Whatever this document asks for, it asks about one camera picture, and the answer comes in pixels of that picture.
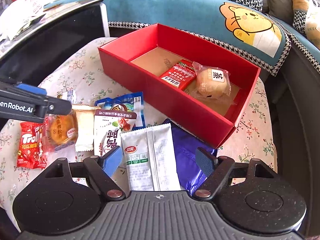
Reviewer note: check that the gold walnut snack packet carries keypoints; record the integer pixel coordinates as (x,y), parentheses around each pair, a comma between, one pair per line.
(85,121)

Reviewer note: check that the red Trolli candy packet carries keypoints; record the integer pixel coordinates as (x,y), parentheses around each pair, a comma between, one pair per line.
(31,153)

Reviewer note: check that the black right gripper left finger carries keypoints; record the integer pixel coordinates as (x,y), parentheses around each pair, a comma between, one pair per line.
(98,172)

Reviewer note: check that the steamed cake clear packet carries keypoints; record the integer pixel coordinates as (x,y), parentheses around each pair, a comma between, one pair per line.
(211,82)

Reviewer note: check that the teal lion sofa cover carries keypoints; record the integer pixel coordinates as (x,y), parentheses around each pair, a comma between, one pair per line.
(260,38)

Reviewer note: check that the black glossy side table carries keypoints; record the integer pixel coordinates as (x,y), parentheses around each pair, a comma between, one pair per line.
(48,42)

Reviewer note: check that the purple foil snack packet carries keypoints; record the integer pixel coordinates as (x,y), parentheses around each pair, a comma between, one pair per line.
(185,144)

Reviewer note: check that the blue seafood snack packet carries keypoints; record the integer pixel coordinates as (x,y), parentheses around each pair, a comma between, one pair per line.
(132,102)

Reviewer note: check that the red cardboard box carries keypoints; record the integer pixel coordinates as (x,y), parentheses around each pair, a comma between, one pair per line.
(138,59)

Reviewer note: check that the mooncake clear packet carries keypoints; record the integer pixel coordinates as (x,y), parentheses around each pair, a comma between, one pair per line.
(60,131)

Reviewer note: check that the red jujube snack packet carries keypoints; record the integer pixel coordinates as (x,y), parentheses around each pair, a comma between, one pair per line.
(181,75)

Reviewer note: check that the small houndstooth orange pillow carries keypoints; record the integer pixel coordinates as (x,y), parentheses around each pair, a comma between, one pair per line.
(300,8)

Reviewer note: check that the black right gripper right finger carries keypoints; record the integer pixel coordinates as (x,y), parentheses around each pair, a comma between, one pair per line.
(219,172)

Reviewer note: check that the white duck snack packet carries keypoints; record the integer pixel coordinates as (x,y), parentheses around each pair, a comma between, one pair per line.
(108,126)

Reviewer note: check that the white Weilong snack packet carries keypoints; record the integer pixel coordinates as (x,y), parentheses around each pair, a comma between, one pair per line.
(150,159)

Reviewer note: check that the white plastic bag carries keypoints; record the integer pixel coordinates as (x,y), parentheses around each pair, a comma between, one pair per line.
(312,23)

